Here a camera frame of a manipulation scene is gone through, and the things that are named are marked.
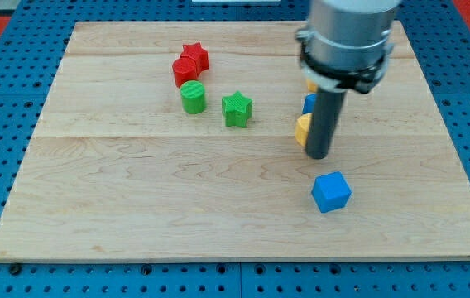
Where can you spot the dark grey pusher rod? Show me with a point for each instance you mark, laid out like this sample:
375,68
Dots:
324,120

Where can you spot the blue cube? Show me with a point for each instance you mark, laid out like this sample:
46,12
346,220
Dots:
331,191

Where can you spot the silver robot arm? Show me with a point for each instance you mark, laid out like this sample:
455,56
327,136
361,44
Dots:
344,46

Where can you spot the yellow block behind arm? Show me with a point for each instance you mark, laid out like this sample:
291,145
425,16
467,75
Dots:
311,86

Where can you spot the yellow heart block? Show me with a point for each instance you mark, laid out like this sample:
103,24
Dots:
302,128

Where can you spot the small blue block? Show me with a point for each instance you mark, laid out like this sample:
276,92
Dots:
309,103

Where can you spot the green star block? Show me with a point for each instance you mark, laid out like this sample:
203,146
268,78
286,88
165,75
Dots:
236,109

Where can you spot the green cylinder block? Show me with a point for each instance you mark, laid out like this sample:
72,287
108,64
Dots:
193,98

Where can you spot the red star block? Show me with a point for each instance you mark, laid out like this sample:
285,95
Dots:
197,54

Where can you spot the red cylinder block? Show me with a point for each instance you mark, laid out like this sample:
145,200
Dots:
184,70

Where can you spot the wooden board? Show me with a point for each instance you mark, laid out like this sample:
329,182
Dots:
117,171

